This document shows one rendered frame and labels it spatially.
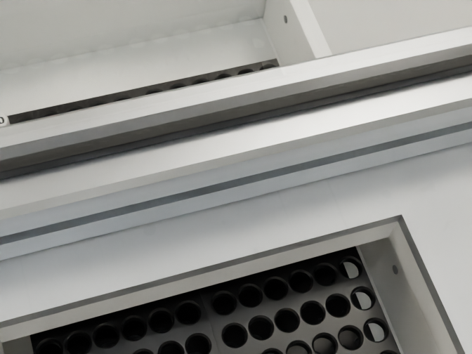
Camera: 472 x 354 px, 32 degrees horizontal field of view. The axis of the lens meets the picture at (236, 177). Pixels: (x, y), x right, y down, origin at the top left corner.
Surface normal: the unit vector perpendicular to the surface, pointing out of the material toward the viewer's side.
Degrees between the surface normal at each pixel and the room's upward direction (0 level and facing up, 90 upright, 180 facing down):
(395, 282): 90
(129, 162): 0
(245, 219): 0
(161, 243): 0
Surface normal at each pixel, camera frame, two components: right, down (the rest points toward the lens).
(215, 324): 0.09, -0.48
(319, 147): 0.31, 0.84
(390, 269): -0.95, 0.23
